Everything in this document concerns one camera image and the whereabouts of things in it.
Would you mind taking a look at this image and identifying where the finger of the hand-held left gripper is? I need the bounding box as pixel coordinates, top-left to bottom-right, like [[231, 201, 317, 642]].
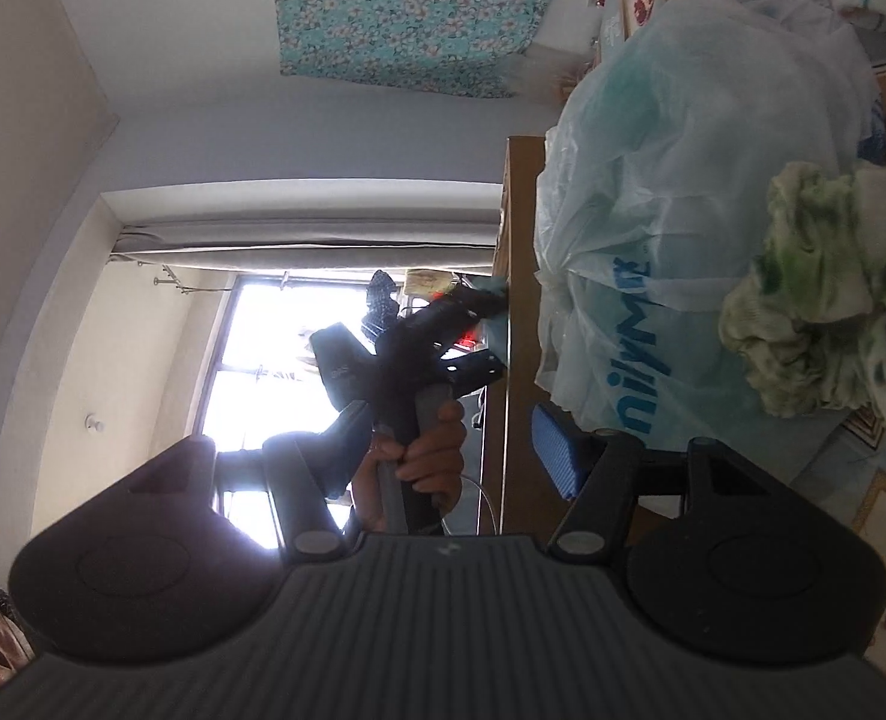
[[443, 354, 507, 394], [413, 286, 510, 340]]

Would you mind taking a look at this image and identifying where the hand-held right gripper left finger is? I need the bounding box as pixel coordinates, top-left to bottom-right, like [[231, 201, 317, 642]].
[[128, 399, 373, 563]]

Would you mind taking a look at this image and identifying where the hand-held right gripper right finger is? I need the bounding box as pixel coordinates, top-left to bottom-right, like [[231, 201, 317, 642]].
[[531, 402, 782, 562]]

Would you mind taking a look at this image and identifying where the white plastic shopping bag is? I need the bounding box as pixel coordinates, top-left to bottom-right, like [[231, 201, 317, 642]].
[[534, 0, 884, 445]]

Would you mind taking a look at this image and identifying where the green patterned scrunchie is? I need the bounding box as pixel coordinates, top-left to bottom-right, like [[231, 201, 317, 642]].
[[719, 161, 886, 436]]

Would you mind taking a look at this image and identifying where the person's left hand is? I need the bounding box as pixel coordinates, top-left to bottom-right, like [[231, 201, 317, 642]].
[[349, 399, 469, 533]]

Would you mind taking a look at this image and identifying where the window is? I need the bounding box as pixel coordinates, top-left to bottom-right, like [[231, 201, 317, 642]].
[[203, 274, 489, 550]]

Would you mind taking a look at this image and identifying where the white curtain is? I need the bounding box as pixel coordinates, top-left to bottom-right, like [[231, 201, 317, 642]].
[[109, 221, 501, 275]]

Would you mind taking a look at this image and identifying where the curtain rod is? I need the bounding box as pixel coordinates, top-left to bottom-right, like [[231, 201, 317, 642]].
[[152, 265, 295, 291]]

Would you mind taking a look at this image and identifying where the teal floral wall cloth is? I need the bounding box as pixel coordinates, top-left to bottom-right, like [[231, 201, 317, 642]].
[[264, 0, 568, 100]]

